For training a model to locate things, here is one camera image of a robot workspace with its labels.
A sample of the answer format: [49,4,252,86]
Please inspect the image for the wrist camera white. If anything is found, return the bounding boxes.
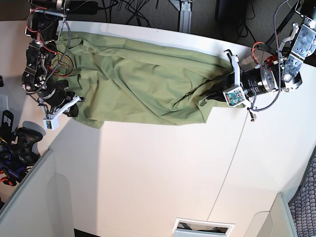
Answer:
[43,118,59,130]
[223,85,250,108]

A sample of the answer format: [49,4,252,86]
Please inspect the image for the white paper sheet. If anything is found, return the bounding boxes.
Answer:
[0,94,9,113]

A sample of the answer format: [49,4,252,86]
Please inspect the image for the aluminium frame post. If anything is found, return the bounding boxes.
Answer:
[179,0,193,34]

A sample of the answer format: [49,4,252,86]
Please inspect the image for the black game controller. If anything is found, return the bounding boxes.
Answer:
[11,127,43,166]

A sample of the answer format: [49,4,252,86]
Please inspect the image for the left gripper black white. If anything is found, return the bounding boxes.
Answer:
[199,49,278,101]

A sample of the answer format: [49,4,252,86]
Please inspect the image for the black remote control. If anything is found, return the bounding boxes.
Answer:
[0,110,14,135]

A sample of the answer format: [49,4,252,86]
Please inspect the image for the blue orange clamp tools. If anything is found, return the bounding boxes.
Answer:
[0,147,28,187]

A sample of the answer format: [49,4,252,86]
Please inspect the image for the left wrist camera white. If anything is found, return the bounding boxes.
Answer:
[223,85,250,108]

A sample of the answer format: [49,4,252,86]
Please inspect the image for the green t-shirt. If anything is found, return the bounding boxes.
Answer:
[57,32,233,128]

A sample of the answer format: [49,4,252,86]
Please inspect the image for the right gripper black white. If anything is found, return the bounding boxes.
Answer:
[36,80,84,118]

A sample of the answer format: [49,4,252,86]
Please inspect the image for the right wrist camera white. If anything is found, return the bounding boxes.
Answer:
[43,118,59,130]

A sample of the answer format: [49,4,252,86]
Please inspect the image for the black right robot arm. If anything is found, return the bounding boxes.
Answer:
[21,0,82,119]

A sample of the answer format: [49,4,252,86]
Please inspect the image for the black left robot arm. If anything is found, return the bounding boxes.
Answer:
[202,0,316,107]

